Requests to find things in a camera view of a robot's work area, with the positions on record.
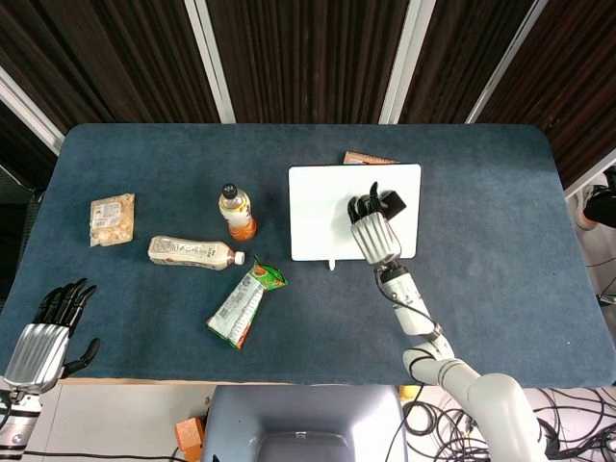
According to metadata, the green white snack packet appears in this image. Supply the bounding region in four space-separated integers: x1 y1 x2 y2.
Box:
205 255 289 351

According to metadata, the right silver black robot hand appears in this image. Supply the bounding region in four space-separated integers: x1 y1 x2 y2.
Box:
346 181 403 266

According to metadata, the clear bag of nuts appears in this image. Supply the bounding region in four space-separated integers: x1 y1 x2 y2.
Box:
89 192 137 248

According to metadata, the tangle of black cables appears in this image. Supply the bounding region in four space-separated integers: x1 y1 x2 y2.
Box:
401 384 616 462

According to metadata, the person's shoe white orange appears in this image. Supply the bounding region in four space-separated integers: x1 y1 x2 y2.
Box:
574 166 616 231

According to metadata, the blue table cloth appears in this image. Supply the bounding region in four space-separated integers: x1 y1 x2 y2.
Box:
0 123 616 388

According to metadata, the beige milk tea bottle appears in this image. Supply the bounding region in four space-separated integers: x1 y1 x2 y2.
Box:
147 235 246 272

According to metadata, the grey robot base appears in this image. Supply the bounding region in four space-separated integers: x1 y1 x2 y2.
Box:
200 384 409 462

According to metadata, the small black block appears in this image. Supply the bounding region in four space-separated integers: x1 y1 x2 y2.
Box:
379 190 407 218

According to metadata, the white rectangular board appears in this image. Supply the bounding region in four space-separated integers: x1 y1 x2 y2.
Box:
288 164 423 271

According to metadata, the orange box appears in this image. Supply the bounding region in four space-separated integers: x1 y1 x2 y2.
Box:
173 417 206 462

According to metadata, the orange tea bottle black cap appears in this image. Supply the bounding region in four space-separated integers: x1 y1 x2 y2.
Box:
218 183 258 242

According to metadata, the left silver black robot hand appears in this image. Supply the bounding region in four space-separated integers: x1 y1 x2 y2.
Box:
3 277 102 395

